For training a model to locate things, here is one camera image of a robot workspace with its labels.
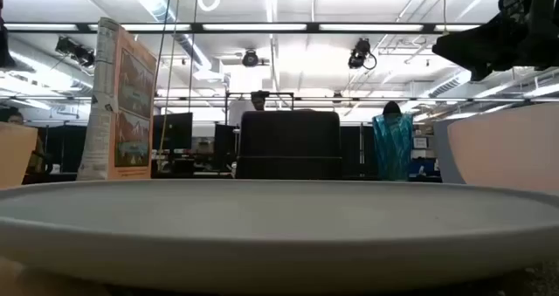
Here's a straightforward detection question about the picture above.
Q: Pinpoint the person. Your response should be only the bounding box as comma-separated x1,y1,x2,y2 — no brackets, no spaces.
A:
250,90,271,112
0,107,47,175

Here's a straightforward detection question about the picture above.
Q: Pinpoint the black computer monitor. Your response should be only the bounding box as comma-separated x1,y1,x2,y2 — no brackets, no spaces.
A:
152,112,194,153
213,123,239,171

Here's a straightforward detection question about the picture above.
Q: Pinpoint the black rig camera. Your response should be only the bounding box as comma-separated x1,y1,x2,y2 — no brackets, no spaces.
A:
241,49,260,68
55,36,96,68
348,37,377,70

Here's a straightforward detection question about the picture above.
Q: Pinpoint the black hanging cable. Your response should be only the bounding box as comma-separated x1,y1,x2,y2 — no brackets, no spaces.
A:
153,0,175,114

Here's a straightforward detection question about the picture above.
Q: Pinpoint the teal water bottle black cap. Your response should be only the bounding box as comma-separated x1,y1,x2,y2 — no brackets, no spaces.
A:
371,100,414,182

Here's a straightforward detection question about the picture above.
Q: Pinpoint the blue storage box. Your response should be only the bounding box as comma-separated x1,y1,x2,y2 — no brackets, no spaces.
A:
408,158,442,179

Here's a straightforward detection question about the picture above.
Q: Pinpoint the black overhead light bar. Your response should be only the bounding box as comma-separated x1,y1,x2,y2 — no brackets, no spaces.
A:
0,22,484,35

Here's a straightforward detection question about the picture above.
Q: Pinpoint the grey round plate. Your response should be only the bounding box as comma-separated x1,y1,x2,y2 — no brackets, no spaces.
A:
0,178,559,295

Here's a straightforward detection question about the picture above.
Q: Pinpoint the beige hanging cord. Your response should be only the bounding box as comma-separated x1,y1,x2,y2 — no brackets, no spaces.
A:
159,0,182,160

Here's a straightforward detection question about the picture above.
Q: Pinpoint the orange cereal box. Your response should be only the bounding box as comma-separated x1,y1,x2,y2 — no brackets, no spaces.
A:
77,17,157,182

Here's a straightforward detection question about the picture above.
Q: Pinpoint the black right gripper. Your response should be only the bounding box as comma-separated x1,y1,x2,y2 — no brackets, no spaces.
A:
431,0,559,82

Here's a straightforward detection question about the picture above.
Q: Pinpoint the pink translucent bowl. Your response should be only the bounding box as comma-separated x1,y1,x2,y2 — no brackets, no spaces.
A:
447,102,559,195

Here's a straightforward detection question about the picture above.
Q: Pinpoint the orange plastic tray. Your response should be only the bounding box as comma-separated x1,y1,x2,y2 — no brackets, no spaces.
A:
0,121,39,188

